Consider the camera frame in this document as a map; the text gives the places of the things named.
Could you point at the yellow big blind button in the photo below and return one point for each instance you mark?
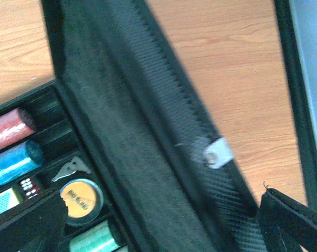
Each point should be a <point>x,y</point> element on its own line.
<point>80,198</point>

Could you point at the blue poker chip stack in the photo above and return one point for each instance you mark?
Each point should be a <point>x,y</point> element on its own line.
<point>19,160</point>

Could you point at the red translucent die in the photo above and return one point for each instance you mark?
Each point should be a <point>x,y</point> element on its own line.
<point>31,192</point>
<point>28,183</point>

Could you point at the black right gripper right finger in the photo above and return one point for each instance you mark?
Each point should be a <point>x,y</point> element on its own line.
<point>286,225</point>

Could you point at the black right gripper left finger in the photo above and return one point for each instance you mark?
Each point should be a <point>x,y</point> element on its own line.
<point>35,224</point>

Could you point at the small silver case keys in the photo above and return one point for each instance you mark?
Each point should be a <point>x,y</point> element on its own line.
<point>76,164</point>

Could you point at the green poker chip stack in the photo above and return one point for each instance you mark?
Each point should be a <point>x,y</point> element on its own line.
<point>98,238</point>

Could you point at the black poker set case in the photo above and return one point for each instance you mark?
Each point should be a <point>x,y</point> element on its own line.
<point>122,103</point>

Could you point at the red poker chip stack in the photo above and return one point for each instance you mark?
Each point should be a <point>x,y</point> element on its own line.
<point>15,126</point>

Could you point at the playing card deck box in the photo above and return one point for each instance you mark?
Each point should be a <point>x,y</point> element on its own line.
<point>9,199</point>

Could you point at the clear dealer button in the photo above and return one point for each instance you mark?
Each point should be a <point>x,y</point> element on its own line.
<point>77,222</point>

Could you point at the black aluminium frame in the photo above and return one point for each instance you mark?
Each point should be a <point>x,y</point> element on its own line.
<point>297,23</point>

